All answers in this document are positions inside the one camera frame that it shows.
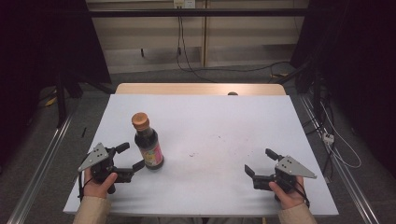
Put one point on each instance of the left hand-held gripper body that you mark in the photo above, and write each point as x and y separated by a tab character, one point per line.
94	158

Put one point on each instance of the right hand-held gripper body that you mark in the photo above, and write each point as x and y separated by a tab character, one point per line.
291	168

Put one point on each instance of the dark sauce bottle orange cap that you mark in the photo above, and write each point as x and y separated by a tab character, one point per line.
148	143

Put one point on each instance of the person's right hand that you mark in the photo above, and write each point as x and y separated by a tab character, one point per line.
289	196

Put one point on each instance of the person's left hand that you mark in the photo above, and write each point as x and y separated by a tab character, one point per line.
99	187

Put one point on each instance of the small black floor piece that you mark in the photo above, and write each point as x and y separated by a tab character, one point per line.
83	132

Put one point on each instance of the white table sheet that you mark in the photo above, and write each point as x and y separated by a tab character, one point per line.
214	140

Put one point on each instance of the white power strip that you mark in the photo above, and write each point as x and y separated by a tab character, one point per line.
328	138

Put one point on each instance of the black metal stand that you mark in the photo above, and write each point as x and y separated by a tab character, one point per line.
61	99

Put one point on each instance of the wooden table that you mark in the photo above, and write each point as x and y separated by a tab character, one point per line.
186	89

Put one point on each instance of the dark curtain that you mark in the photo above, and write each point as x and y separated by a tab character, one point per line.
46	46
358	62

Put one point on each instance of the black horizontal bar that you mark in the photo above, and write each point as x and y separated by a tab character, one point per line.
218	12

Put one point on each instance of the metal floor rail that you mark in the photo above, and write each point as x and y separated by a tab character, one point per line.
40	174
345	177

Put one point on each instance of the white wall outlet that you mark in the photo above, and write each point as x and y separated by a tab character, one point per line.
184	3

